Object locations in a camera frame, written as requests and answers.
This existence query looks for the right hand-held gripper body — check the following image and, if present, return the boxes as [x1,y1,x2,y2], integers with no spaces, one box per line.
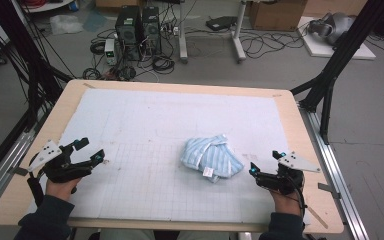
[255,150,322,196]

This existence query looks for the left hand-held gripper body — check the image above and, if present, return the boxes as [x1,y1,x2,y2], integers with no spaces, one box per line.
[26,139,93,184]

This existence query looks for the blue striped towel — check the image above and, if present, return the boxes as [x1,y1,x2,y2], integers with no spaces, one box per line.
[179,133,245,184]

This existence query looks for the person's right hand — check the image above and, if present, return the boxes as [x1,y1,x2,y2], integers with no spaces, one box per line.
[269,189,304,217]

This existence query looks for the person's left hand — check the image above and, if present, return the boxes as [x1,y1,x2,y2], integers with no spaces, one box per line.
[44,177,83,202]

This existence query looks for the black tape piece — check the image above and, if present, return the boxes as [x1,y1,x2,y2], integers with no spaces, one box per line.
[8,165,30,177]
[317,182,342,200]

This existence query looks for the thin wooden stick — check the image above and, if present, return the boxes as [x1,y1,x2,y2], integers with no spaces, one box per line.
[304,199,329,230]

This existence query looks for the white grid mat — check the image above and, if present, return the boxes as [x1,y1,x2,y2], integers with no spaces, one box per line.
[26,88,311,225]

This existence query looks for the white power supply box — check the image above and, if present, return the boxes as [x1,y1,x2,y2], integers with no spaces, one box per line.
[104,38,118,66]

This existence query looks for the white floor board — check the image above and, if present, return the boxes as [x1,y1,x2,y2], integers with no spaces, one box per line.
[296,16,377,61]

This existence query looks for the clear plastic bag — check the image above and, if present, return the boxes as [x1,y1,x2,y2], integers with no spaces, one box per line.
[49,14,85,36]

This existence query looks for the large black computer tower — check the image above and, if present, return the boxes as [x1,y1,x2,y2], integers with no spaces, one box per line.
[114,5,143,62]

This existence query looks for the teal floor sheet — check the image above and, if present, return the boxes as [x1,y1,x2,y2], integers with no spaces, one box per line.
[82,9,108,33]

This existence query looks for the white desk leg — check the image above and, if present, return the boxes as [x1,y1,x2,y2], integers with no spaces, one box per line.
[232,0,248,64]
[178,0,189,64]

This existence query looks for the slim black computer tower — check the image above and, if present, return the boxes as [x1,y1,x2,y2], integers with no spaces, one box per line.
[141,5,163,56]

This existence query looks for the grey headset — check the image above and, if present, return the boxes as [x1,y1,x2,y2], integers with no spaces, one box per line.
[307,12,356,46]

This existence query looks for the brown cardboard box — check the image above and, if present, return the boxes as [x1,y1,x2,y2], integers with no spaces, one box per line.
[249,0,308,32]

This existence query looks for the white round table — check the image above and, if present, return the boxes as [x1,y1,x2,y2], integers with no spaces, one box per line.
[19,0,76,14]

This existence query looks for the flat black device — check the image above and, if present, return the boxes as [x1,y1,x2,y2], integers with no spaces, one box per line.
[205,15,238,32]

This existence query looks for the white power strip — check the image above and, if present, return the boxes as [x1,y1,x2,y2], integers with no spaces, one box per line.
[161,24,181,38]

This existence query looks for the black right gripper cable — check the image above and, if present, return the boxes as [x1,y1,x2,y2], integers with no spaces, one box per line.
[288,176,308,219]

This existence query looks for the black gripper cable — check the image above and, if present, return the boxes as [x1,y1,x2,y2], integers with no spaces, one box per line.
[288,176,308,219]
[26,153,45,208]

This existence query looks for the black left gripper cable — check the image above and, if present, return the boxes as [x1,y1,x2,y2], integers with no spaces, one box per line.
[26,153,45,208]

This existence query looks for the aluminium rail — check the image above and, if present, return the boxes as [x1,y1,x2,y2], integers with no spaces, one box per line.
[0,128,38,218]
[298,104,370,240]

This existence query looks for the black frame stand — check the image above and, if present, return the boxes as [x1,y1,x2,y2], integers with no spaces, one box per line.
[0,0,74,133]
[289,0,384,146]

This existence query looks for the tangled black floor cables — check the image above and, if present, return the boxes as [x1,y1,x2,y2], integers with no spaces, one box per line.
[239,29,306,60]

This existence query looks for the coiled black cable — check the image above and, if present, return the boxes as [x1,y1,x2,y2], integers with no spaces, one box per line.
[151,54,176,75]

